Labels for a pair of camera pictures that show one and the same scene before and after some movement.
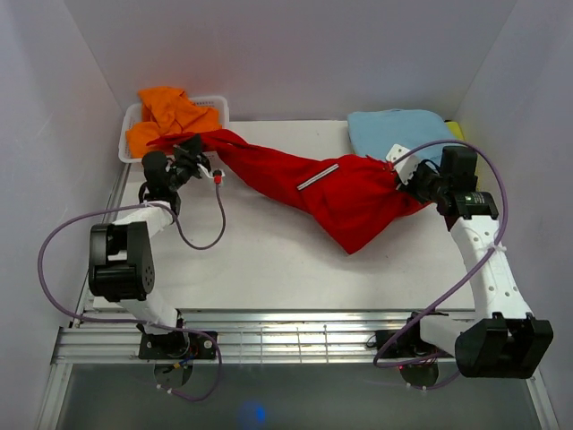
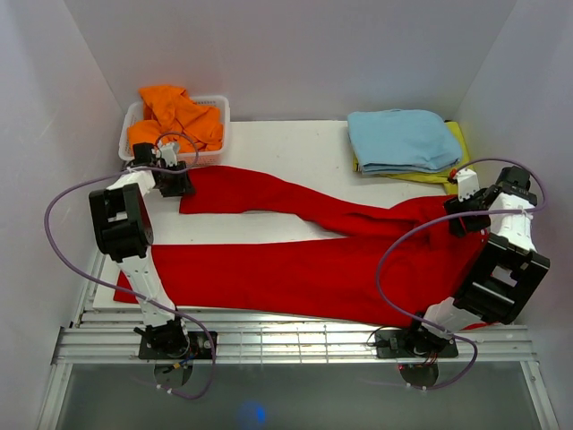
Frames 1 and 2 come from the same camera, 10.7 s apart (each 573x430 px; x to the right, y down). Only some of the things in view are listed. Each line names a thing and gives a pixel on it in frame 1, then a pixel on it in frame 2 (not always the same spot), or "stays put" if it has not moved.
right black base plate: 410,345 stays put
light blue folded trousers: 374,133 stays put
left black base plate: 176,345 stays put
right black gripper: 420,167 to 453,207
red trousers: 357,195 to 395,263
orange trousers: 167,110 stays put
